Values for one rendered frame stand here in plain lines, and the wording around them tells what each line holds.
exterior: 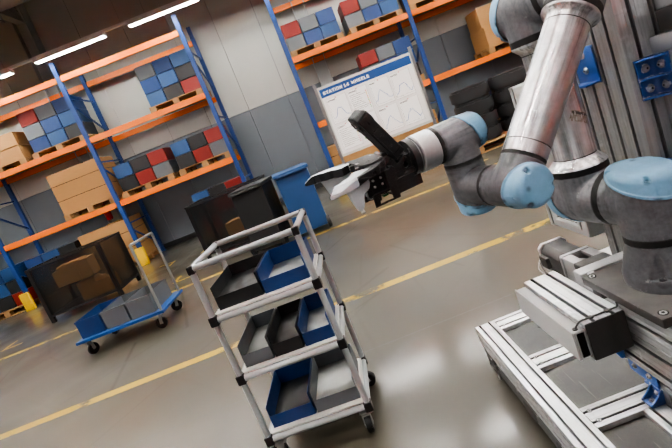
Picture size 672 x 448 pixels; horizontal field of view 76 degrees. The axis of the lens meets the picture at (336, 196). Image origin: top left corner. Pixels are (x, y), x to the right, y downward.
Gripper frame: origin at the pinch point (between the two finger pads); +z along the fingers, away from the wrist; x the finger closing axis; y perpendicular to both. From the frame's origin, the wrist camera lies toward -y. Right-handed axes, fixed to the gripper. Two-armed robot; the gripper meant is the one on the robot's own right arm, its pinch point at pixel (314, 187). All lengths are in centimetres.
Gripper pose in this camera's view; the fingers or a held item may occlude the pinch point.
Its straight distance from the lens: 75.7
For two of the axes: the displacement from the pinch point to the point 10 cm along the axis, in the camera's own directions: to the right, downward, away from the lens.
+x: -3.4, -1.7, 9.2
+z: -8.8, 4.0, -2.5
